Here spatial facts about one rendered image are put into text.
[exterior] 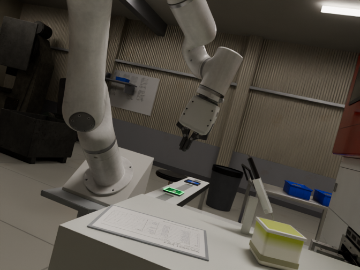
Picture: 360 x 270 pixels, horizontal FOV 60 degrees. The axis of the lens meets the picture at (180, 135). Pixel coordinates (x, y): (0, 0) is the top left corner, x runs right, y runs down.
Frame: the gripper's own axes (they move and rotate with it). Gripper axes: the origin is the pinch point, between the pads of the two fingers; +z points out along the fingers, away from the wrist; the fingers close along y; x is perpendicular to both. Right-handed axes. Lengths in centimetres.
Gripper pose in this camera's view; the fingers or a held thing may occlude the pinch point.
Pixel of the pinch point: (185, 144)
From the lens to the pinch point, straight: 96.4
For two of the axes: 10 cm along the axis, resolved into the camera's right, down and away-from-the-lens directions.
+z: -4.4, 8.9, 0.9
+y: -8.6, -4.5, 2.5
